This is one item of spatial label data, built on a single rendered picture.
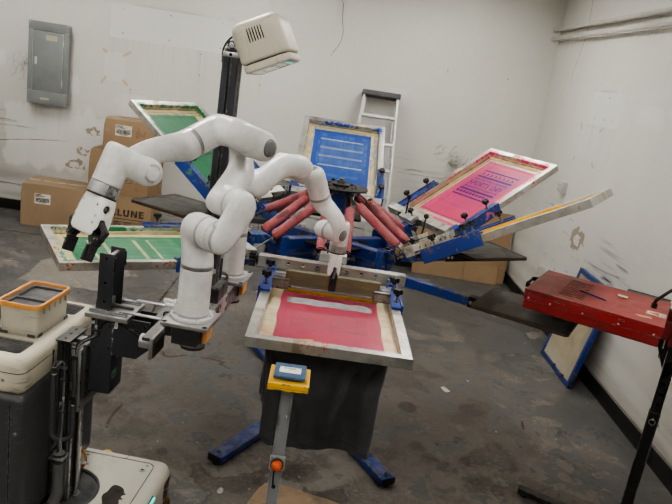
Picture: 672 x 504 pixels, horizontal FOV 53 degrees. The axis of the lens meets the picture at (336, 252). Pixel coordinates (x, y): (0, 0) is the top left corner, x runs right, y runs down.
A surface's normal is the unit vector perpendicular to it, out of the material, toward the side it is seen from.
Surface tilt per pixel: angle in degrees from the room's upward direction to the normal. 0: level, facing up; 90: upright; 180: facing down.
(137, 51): 90
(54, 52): 90
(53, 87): 90
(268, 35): 90
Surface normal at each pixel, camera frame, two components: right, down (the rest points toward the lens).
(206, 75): 0.00, 0.26
